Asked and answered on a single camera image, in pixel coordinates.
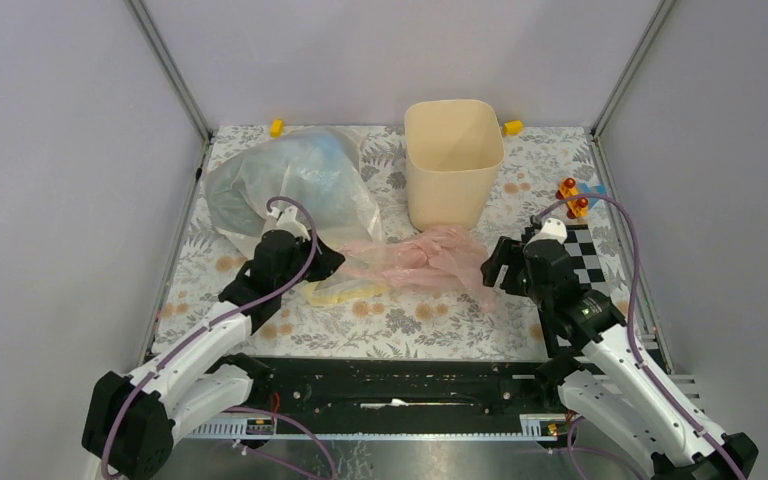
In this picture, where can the yellow block far left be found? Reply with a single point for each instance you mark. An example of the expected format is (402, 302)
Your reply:
(276, 128)

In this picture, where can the yellow block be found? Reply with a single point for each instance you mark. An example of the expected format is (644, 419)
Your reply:
(276, 128)
(513, 127)

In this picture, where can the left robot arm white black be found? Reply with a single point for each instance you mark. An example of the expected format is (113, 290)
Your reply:
(135, 419)

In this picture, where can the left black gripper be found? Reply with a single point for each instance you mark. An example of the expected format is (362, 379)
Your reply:
(326, 262)

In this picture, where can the floral patterned table mat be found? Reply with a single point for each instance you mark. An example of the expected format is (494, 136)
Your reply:
(415, 325)

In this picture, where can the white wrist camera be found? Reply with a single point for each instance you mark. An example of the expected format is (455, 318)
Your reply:
(286, 220)
(550, 229)

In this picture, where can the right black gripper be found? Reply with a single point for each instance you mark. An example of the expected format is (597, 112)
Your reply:
(508, 252)

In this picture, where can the blue triangle toy piece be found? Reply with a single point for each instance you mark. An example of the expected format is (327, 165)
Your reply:
(593, 193)

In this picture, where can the yellow block far right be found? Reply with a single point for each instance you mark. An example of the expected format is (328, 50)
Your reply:
(513, 127)

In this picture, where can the clear white trash bag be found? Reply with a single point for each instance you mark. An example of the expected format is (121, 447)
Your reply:
(319, 167)

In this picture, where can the beige plastic trash bin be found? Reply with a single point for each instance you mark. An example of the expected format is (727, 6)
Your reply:
(454, 151)

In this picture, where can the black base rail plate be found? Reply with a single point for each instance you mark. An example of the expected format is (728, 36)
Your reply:
(399, 397)

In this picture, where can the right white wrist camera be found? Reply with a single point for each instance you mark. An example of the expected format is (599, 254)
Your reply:
(550, 229)

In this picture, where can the black white checkerboard plate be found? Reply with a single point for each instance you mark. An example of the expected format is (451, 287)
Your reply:
(592, 275)

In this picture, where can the pink plastic trash bag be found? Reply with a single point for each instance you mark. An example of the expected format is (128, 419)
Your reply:
(439, 260)

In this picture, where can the yellow red toy car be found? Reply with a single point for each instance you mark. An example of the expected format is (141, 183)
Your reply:
(577, 206)

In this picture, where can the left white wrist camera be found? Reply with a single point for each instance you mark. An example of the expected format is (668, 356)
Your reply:
(286, 220)

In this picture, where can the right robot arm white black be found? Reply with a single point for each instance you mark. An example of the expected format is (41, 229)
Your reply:
(607, 377)

